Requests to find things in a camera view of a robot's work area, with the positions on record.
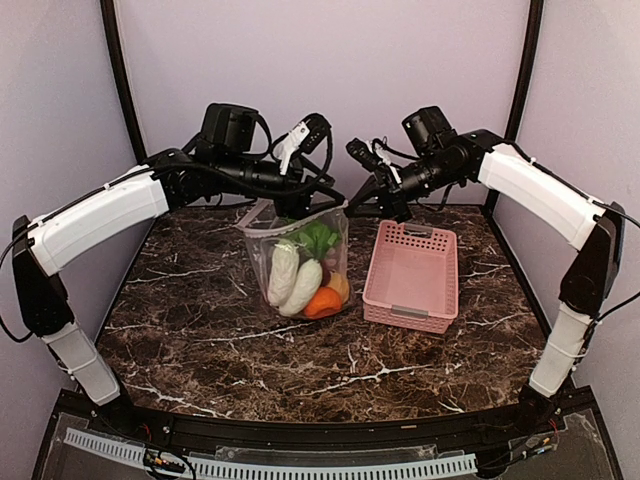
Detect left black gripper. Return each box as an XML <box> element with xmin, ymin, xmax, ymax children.
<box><xmin>217</xmin><ymin>150</ymin><xmax>347</xmax><ymax>219</ymax></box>

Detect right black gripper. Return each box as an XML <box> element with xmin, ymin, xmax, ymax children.
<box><xmin>344</xmin><ymin>152</ymin><xmax>462</xmax><ymax>222</ymax></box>

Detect green toy leaf vegetable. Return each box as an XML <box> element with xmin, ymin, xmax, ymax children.
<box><xmin>288</xmin><ymin>220</ymin><xmax>341</xmax><ymax>260</ymax></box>

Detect clear zip top bag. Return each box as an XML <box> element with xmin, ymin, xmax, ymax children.
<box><xmin>236</xmin><ymin>200</ymin><xmax>351</xmax><ymax>320</ymax></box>

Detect white toy radish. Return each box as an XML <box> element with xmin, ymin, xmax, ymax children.
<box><xmin>279</xmin><ymin>259</ymin><xmax>323</xmax><ymax>317</ymax></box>
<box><xmin>267</xmin><ymin>239</ymin><xmax>299</xmax><ymax>307</ymax></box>

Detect yellow toy lemon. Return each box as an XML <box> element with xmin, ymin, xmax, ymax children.
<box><xmin>328</xmin><ymin>272</ymin><xmax>350</xmax><ymax>303</ymax></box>

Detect orange toy tangerine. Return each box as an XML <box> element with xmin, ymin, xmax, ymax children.
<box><xmin>304</xmin><ymin>287</ymin><xmax>343</xmax><ymax>319</ymax></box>

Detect red toy strawberry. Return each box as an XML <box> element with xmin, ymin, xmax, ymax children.
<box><xmin>322</xmin><ymin>254</ymin><xmax>338</xmax><ymax>269</ymax></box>

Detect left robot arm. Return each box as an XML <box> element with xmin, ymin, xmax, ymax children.
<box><xmin>3</xmin><ymin>103</ymin><xmax>343</xmax><ymax>436</ymax></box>

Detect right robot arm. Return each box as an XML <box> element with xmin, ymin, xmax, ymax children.
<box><xmin>346</xmin><ymin>106</ymin><xmax>631</xmax><ymax>434</ymax></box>

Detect pink plastic basket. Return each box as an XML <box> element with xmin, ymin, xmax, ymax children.
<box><xmin>362</xmin><ymin>220</ymin><xmax>459</xmax><ymax>334</ymax></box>

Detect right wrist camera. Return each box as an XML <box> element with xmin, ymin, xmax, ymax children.
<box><xmin>346</xmin><ymin>138</ymin><xmax>401</xmax><ymax>186</ymax></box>

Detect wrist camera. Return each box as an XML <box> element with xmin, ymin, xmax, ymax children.
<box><xmin>346</xmin><ymin>138</ymin><xmax>401</xmax><ymax>186</ymax></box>
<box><xmin>271</xmin><ymin>113</ymin><xmax>331</xmax><ymax>176</ymax></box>

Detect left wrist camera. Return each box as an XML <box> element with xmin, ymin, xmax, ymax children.
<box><xmin>271</xmin><ymin>113</ymin><xmax>331</xmax><ymax>176</ymax></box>

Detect right black frame post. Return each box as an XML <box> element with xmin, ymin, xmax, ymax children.
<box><xmin>483</xmin><ymin>0</ymin><xmax>545</xmax><ymax>216</ymax></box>

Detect black frame post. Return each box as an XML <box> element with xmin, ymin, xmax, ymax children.
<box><xmin>483</xmin><ymin>0</ymin><xmax>545</xmax><ymax>216</ymax></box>
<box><xmin>99</xmin><ymin>0</ymin><xmax>146</xmax><ymax>162</ymax></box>

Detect black front rail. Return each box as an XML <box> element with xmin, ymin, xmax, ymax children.
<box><xmin>54</xmin><ymin>389</ymin><xmax>596</xmax><ymax>456</ymax></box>

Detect left black frame post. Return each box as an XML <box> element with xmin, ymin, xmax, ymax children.
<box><xmin>99</xmin><ymin>0</ymin><xmax>146</xmax><ymax>162</ymax></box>

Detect white slotted cable duct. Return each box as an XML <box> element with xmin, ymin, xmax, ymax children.
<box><xmin>64</xmin><ymin>428</ymin><xmax>478</xmax><ymax>479</ymax></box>

